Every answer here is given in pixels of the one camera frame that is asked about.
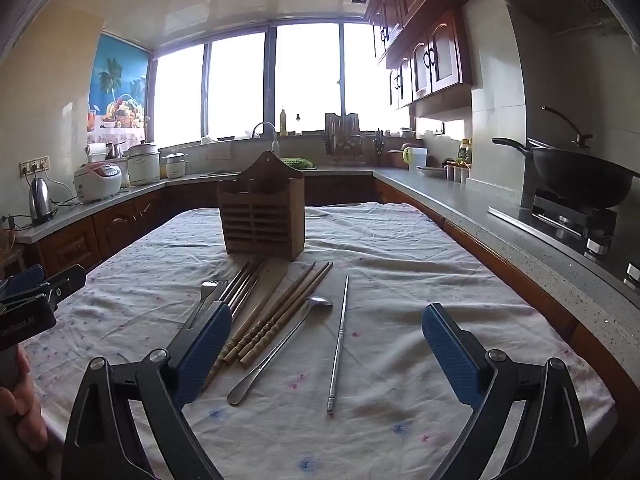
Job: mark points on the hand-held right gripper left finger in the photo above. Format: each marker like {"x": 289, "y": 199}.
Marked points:
{"x": 206, "y": 355}

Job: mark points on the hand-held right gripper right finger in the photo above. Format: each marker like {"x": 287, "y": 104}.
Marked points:
{"x": 449, "y": 355}

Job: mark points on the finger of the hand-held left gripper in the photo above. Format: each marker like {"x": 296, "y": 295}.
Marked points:
{"x": 67, "y": 280}
{"x": 22, "y": 277}

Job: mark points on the steel fork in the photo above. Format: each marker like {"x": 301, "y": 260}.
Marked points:
{"x": 206, "y": 296}

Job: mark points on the bamboo chopstick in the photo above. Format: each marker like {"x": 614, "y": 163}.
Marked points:
{"x": 262, "y": 300}

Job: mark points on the carved wooden chopstick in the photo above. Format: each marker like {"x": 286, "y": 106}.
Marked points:
{"x": 287, "y": 310}
{"x": 295, "y": 312}
{"x": 277, "y": 307}

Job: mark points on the steel spoon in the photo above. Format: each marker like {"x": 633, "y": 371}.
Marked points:
{"x": 295, "y": 330}

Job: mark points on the steel chopstick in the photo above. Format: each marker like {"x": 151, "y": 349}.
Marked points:
{"x": 339, "y": 345}

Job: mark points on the wooden utensil holder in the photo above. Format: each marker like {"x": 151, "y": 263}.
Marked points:
{"x": 262, "y": 210}

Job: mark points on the dish rack with utensils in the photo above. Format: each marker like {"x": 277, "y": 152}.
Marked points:
{"x": 342, "y": 135}

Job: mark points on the person's left hand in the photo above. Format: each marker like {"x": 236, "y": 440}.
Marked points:
{"x": 22, "y": 405}

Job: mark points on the steel electric kettle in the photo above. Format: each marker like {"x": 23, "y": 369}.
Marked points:
{"x": 40, "y": 202}

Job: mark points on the white spotted tablecloth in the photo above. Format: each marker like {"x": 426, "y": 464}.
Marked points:
{"x": 415, "y": 270}

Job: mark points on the white pink rice cooker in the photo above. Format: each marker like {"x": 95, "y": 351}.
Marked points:
{"x": 97, "y": 180}

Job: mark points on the paper towel roll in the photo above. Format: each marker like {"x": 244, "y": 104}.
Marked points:
{"x": 97, "y": 152}

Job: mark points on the white slow cooker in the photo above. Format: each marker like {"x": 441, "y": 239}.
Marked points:
{"x": 143, "y": 162}

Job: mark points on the grey counter with wooden cabinets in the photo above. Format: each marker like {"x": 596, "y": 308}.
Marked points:
{"x": 450, "y": 200}

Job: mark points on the small white cooker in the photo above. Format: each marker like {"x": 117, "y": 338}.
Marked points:
{"x": 176, "y": 165}

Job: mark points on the gas stove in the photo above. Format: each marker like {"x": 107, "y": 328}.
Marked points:
{"x": 570, "y": 220}

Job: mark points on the spice jar set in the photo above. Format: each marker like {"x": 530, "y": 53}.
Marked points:
{"x": 456, "y": 171}

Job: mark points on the green white pitcher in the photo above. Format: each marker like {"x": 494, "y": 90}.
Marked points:
{"x": 417, "y": 156}

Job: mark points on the yellow oil bottle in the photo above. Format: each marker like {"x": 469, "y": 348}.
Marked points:
{"x": 465, "y": 151}

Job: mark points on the green plastic basket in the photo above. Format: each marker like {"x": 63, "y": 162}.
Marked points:
{"x": 297, "y": 162}

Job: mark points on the black wok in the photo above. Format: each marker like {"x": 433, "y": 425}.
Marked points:
{"x": 585, "y": 175}

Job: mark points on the curved sink faucet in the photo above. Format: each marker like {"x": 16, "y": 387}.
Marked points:
{"x": 265, "y": 127}

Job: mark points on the yellow dish soap bottle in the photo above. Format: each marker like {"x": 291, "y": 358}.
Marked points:
{"x": 284, "y": 122}

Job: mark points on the large kitchen window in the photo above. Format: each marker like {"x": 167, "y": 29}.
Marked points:
{"x": 305, "y": 80}

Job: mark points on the wall power socket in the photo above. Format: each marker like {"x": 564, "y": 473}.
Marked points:
{"x": 36, "y": 166}

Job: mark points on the tropical beach wall poster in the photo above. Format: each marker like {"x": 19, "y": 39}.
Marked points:
{"x": 120, "y": 80}

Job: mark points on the wooden wall cabinets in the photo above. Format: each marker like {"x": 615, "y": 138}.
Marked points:
{"x": 425, "y": 45}

